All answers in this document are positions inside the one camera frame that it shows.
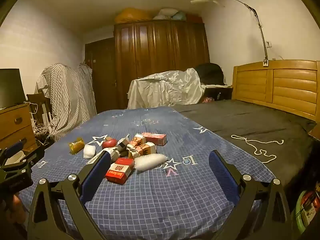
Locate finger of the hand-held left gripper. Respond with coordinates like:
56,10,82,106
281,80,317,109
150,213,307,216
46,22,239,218
0,150,45,174
0,141,25,159

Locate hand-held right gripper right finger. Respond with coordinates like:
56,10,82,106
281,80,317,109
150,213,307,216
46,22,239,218
209,149,292,240

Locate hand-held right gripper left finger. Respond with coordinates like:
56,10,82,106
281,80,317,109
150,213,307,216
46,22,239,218
27,150,112,240

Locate white blue-print plastic packet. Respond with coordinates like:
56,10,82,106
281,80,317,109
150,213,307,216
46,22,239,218
86,150,108,165

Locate orange white paper cup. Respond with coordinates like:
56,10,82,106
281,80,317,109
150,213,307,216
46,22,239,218
140,142,157,154
132,133,148,147
126,142,144,157

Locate person's left hand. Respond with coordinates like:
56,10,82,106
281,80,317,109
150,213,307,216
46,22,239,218
6,194,25,224

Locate wooden dresser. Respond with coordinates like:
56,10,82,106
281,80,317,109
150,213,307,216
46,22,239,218
0,102,38,153

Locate red cigarette box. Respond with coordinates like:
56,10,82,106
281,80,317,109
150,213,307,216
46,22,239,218
115,157,135,170
105,162,132,185

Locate white plastic wrap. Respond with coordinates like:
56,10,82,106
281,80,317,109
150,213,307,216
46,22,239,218
83,144,97,159

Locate red round object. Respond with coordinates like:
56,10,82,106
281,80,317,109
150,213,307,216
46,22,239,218
102,137,117,149

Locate yellow packet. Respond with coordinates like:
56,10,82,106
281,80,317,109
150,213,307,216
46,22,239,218
69,137,84,154

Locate white router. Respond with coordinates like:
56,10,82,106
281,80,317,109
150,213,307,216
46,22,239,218
41,112,54,130

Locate white bubble wrap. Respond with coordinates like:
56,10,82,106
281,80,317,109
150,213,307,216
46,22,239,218
134,153,168,172

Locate black bed sheet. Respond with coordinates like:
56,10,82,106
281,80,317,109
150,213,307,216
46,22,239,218
172,99,317,200

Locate black television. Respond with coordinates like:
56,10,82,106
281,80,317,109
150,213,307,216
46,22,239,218
0,68,27,109

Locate blue checked bed sheet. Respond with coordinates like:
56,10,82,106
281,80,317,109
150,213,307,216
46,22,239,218
19,106,275,240

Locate long red box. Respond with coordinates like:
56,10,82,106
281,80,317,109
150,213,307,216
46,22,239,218
142,132,167,145

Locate grey striped cloth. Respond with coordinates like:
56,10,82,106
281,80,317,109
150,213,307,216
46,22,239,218
35,63,97,142

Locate dark bedside desk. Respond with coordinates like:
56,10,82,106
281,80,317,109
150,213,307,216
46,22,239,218
200,84,233,103

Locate green plastic basket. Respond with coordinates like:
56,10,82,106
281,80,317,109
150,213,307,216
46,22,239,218
295,190,320,235

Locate dark wooden door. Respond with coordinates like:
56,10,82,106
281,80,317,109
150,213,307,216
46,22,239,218
85,38,117,109

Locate black bag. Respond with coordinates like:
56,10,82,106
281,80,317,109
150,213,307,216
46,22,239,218
194,63,225,85

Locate white shiny plastic sheet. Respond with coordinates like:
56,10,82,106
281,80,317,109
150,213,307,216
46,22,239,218
127,68,204,109

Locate wooden bed headboard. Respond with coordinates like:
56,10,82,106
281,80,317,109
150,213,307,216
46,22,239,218
232,59,320,139

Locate brown wooden wardrobe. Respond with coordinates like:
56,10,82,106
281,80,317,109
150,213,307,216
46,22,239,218
114,20,210,109

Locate orange storage bag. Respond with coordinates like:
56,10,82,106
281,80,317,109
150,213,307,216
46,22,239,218
114,8,153,23

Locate white storage bag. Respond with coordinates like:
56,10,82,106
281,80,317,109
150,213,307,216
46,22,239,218
153,9,187,20

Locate tangle of white cables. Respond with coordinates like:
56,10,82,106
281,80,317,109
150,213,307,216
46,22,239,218
32,125,54,145

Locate white rope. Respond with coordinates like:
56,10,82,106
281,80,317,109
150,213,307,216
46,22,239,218
231,134,284,164

